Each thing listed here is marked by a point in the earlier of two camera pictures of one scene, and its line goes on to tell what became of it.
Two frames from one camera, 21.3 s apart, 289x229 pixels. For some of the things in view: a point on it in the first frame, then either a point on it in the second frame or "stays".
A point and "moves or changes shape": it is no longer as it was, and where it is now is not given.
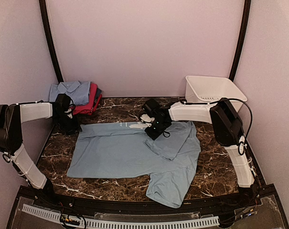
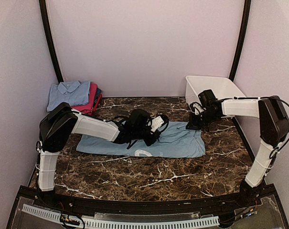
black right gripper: x=154 y=135 → x=192 y=124
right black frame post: x=247 y=10 stays
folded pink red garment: x=87 y=109 stays
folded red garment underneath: x=96 y=104 stays
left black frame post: x=50 y=46 stays
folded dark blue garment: x=98 y=92 stays
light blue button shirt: x=78 y=91 stays
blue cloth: x=121 y=150 moves or changes shape
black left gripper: x=76 y=127 → x=149 y=141
